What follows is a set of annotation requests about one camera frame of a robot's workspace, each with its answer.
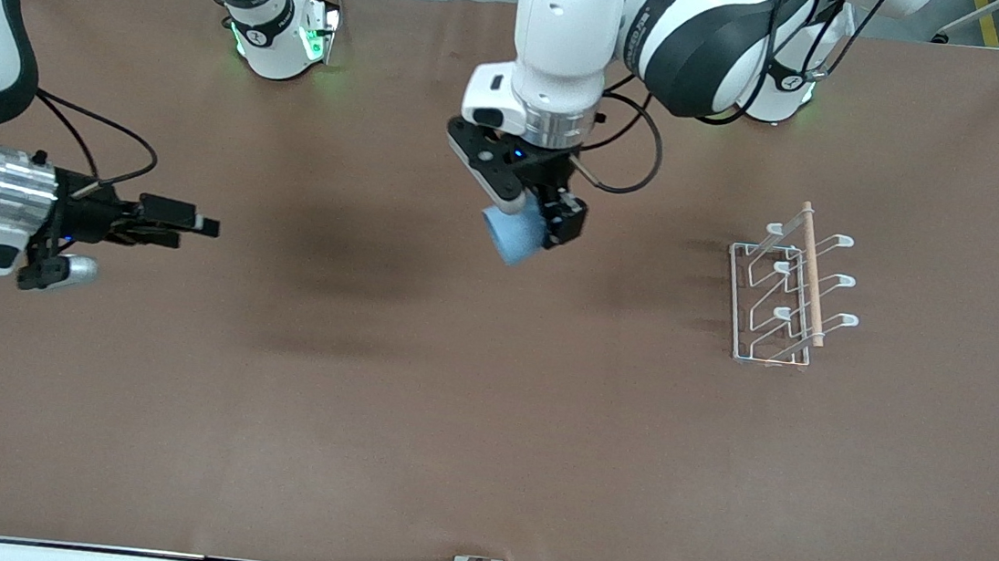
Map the white wire cup rack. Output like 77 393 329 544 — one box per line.
719 194 871 377

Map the blue plastic cup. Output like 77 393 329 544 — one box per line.
476 193 554 270

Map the grey metal bar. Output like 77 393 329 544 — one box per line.
931 0 999 50

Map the brown table cover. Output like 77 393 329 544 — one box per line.
0 0 999 561

